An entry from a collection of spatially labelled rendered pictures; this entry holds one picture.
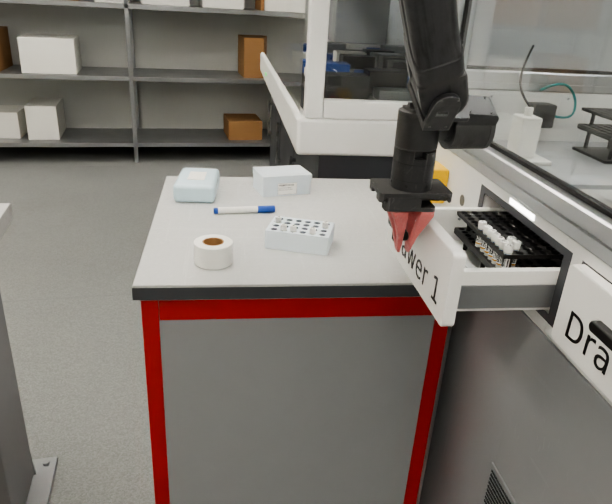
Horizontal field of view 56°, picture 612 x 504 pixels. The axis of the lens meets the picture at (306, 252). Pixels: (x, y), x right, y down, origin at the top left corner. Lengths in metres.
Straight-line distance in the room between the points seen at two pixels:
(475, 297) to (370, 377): 0.40
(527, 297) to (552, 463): 0.23
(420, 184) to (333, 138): 0.87
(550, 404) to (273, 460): 0.59
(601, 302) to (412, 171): 0.28
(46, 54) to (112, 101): 0.71
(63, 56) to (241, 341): 3.59
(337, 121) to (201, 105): 3.37
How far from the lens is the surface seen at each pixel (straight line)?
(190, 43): 4.87
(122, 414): 1.93
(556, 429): 0.89
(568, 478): 0.88
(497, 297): 0.82
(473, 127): 0.80
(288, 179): 1.41
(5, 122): 4.70
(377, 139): 1.67
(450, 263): 0.76
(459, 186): 1.15
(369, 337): 1.09
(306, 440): 1.21
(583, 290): 0.77
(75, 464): 1.80
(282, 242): 1.11
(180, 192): 1.35
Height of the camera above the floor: 1.22
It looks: 24 degrees down
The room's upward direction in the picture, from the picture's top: 3 degrees clockwise
